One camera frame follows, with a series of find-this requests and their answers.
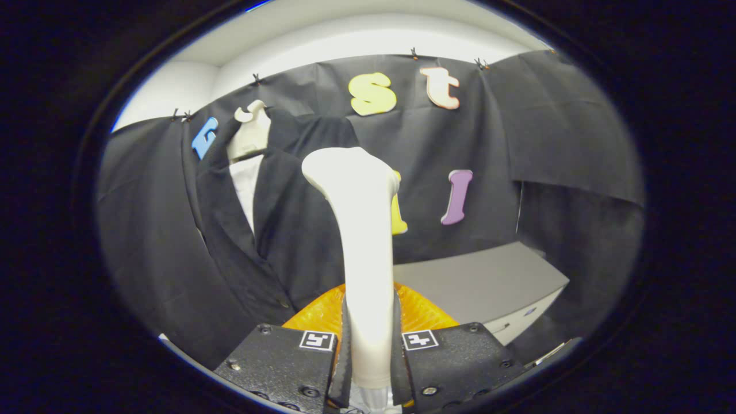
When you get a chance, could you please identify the white mannequin torso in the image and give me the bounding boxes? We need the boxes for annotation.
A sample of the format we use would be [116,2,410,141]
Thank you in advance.
[226,99,272,233]

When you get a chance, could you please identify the white garment steamer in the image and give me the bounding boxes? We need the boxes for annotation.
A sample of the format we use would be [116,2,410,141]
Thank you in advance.
[301,147,401,414]

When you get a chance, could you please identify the black backdrop cloth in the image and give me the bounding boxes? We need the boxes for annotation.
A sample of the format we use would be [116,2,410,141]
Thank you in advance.
[95,49,646,371]

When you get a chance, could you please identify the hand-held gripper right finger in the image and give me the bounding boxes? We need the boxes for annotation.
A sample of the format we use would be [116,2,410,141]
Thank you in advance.
[391,282,527,412]

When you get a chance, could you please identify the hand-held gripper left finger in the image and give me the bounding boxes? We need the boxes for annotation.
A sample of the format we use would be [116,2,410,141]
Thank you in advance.
[214,282,352,413]

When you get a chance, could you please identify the black suit jacket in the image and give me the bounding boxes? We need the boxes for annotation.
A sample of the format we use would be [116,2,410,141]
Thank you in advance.
[194,108,362,325]

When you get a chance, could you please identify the grey cabinet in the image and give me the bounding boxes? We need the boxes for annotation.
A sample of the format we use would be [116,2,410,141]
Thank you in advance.
[393,241,570,346]

